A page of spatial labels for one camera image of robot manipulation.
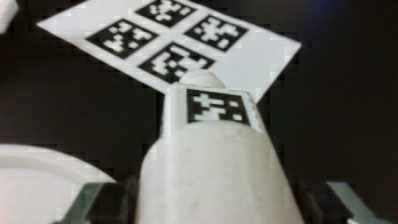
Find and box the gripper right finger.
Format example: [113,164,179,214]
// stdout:
[295,181,382,224]

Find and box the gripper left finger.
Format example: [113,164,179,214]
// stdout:
[58,176,138,224]

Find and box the white round table top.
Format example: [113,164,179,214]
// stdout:
[0,144,113,224]

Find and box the white cylindrical table leg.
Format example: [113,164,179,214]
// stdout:
[135,69,304,224]

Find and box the white marker sheet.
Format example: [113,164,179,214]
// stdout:
[37,0,300,98]

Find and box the white cross table base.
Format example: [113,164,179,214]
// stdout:
[0,0,19,34]

